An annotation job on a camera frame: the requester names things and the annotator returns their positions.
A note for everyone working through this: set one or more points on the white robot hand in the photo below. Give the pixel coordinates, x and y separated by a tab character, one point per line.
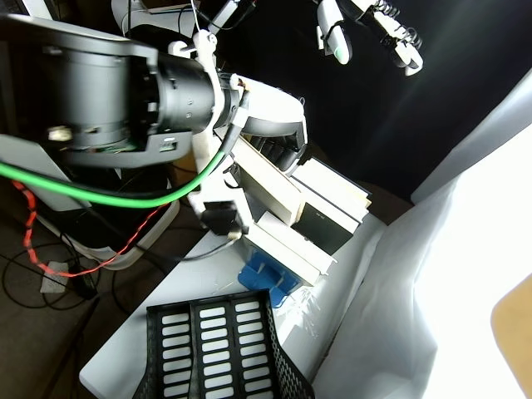
336	29
274	108

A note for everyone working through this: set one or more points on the cream tan book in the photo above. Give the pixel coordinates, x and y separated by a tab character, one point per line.
270	183

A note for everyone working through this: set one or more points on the black Century book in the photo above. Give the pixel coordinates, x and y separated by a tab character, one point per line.
345	187

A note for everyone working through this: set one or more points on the pale yellow spine book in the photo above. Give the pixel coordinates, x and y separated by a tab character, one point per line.
341	194

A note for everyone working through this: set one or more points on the white Fashionopolis book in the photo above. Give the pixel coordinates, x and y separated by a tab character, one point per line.
336	202

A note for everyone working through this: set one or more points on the black Let It Be book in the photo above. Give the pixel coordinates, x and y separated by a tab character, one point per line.
322	226

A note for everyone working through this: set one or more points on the black backdrop curtain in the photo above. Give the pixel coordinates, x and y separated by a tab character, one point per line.
395	104

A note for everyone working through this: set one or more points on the black book grey label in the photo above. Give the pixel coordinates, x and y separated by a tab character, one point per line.
299	241

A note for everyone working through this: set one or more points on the white plastic base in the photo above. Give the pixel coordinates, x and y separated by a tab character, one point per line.
162	224

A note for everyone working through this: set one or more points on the blue plastic book stand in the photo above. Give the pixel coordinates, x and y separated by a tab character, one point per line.
253	278

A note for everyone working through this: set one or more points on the white rounded housing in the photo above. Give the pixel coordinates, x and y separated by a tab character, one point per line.
122	16

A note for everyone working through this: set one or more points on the white backdrop cloth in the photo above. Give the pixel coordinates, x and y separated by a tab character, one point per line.
457	249

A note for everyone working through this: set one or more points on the black three-slot file rack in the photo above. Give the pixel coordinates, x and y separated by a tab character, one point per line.
194	357

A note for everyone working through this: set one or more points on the white paper scrap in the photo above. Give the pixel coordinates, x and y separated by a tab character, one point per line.
54	277

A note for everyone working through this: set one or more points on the tan wooden board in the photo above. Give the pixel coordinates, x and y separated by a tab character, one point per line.
513	332

